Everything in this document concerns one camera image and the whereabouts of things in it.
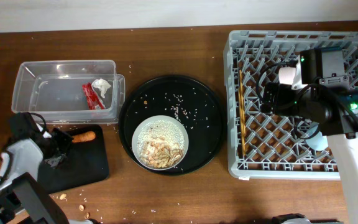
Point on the orange carrot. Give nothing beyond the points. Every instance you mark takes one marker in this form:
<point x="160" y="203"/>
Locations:
<point x="84" y="137"/>

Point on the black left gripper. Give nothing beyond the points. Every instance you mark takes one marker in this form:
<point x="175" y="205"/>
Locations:
<point x="58" y="134"/>

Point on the red snack wrapper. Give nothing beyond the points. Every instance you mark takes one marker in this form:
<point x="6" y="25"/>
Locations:
<point x="93" y="100"/>

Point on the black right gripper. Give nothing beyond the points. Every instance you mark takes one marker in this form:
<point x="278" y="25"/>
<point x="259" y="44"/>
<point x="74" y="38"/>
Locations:
<point x="282" y="92"/>

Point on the white tissue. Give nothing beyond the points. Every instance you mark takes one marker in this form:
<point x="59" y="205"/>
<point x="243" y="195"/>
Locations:
<point x="102" y="85"/>

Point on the clear plastic bin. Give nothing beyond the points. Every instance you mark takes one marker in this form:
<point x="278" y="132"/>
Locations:
<point x="53" y="89"/>

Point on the wooden chopstick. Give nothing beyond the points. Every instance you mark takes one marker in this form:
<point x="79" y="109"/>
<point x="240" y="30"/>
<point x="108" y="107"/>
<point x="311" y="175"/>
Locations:
<point x="242" y="114"/>
<point x="240" y="74"/>

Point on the blue cup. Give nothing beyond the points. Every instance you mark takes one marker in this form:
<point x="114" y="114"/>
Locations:
<point x="318" y="142"/>

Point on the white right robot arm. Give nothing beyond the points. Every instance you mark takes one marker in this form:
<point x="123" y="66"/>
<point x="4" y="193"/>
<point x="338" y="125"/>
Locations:
<point x="336" y="112"/>

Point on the grey dishwasher rack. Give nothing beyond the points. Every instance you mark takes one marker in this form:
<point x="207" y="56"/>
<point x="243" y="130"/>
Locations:
<point x="275" y="145"/>

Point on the black rectangular bin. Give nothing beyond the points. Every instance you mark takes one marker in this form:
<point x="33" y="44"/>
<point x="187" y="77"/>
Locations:
<point x="86" y="163"/>

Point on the round black tray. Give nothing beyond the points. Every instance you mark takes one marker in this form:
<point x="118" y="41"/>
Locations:
<point x="190" y="102"/>

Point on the grey bowl with food scraps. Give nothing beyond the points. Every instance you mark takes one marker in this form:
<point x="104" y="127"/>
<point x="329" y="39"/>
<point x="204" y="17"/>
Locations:
<point x="160" y="143"/>

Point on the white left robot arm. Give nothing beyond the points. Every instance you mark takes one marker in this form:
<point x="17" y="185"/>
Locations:
<point x="35" y="162"/>

